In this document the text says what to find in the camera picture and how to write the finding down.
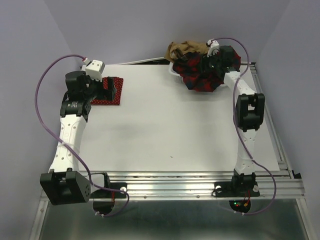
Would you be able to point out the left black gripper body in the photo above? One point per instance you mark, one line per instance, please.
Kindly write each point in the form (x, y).
(94, 89)

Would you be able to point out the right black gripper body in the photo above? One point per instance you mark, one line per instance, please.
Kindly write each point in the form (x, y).
(210, 63)

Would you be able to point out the red polka dot skirt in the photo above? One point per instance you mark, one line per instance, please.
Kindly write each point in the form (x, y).
(116, 102)

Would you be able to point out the red black plaid skirt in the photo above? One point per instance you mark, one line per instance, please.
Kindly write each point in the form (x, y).
(231, 60)

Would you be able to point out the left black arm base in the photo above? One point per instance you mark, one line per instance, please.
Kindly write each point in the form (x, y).
(109, 203)

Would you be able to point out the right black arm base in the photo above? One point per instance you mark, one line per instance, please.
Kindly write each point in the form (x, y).
(240, 197)

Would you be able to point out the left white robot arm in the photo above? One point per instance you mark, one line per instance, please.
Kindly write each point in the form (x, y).
(63, 183)

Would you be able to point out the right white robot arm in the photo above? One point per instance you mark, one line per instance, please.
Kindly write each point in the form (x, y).
(248, 109)

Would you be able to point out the tan brown skirt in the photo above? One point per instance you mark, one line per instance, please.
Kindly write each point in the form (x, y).
(177, 50)

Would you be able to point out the white plastic basket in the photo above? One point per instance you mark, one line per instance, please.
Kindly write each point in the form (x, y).
(176, 75)

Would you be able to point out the white board strip behind table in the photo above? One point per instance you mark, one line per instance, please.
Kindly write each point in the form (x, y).
(143, 61)

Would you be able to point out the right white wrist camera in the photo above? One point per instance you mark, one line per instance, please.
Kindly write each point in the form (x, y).
(213, 47)

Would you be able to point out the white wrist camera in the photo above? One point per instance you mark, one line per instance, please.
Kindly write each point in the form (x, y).
(213, 47)
(94, 69)

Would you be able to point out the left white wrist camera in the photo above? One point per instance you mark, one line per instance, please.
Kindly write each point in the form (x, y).
(94, 69)

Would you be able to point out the aluminium frame rails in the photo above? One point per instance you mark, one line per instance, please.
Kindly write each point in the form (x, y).
(170, 146)

